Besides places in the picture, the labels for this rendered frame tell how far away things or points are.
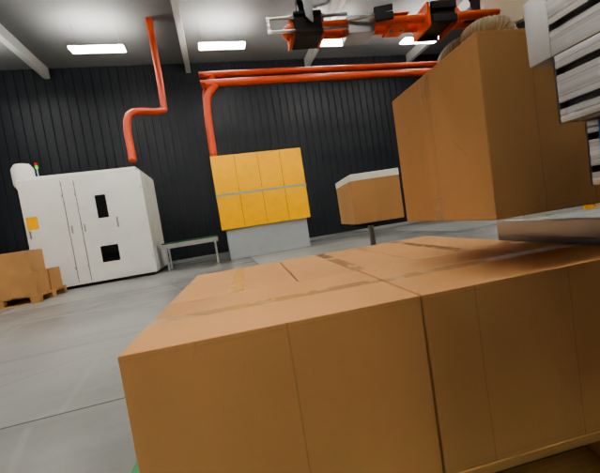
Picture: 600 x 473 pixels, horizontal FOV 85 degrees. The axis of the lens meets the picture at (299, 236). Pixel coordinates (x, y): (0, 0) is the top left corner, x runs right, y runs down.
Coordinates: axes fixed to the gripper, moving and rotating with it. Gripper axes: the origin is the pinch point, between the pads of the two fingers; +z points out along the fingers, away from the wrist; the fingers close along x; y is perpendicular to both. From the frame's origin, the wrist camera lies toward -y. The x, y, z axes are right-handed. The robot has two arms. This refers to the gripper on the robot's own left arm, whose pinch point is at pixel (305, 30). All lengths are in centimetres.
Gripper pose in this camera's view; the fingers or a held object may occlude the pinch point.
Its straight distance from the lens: 97.1
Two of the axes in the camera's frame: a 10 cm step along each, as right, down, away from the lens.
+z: 1.4, 9.9, 0.7
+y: 9.8, -1.5, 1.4
